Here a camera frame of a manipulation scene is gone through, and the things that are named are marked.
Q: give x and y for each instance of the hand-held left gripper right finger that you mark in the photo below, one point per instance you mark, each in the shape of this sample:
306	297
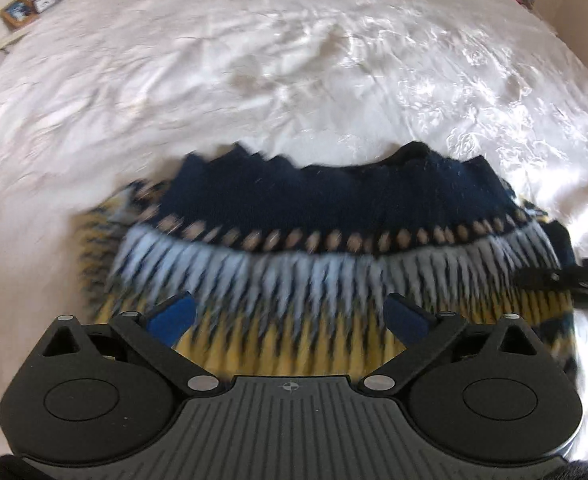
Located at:
406	320

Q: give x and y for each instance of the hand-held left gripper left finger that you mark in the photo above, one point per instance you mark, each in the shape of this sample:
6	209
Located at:
173	319

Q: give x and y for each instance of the wooden picture frame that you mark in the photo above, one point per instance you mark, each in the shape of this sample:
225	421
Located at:
17	12

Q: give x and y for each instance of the cream wooden nightstand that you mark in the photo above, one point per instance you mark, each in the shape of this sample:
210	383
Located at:
11	40

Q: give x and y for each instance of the navy yellow patterned knit sweater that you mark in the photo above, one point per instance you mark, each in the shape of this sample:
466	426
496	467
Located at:
324	240

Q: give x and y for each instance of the white satin bedspread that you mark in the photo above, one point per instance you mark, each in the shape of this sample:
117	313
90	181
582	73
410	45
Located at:
274	60

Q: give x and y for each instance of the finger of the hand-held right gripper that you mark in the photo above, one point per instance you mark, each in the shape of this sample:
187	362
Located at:
569	280

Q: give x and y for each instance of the small white desk clock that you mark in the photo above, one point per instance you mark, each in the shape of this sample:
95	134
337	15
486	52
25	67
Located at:
45	1

